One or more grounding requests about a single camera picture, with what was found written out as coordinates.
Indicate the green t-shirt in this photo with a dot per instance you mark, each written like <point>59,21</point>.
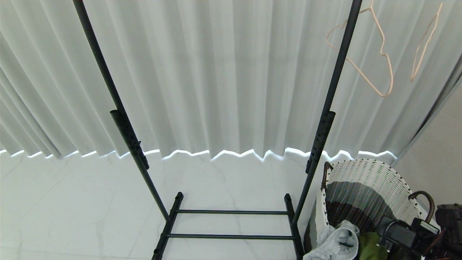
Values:
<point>368,249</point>

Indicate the pink clothes hanger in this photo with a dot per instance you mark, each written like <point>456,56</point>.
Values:
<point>412,77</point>
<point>376,30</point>

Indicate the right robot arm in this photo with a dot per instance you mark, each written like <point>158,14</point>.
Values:
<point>449,220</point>

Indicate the black clothes rack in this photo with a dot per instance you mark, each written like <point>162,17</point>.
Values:
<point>129,133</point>

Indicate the white laundry basket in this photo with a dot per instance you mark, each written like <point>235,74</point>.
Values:
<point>368,173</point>

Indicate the white curtain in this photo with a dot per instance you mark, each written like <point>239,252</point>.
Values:
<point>223,72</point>

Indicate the pale grey garment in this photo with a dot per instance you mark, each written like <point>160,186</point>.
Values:
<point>335,242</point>

